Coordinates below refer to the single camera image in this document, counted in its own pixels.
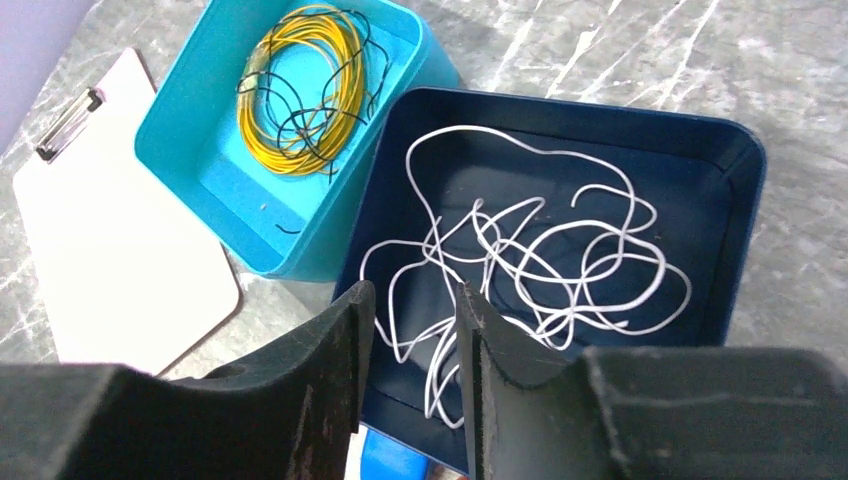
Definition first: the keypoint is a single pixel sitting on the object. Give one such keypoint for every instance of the navy blue plastic tray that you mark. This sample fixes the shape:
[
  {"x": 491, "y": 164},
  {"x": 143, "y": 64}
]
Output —
[{"x": 581, "y": 224}]

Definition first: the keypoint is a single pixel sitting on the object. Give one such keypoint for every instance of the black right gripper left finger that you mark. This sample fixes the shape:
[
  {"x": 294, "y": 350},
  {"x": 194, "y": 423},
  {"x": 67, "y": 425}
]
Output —
[{"x": 285, "y": 411}]

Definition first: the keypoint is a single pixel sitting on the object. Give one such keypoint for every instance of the pink clipboard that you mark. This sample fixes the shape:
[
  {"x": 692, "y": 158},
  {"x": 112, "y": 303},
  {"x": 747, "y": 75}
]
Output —
[{"x": 127, "y": 273}]

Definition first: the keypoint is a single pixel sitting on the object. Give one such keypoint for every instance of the teal plastic tray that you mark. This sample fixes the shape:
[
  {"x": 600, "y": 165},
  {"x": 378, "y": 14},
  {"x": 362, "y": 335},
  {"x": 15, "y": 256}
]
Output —
[{"x": 266, "y": 125}]

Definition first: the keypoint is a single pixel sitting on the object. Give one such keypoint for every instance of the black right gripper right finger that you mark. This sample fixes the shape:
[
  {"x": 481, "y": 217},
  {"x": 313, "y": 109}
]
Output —
[{"x": 644, "y": 412}]

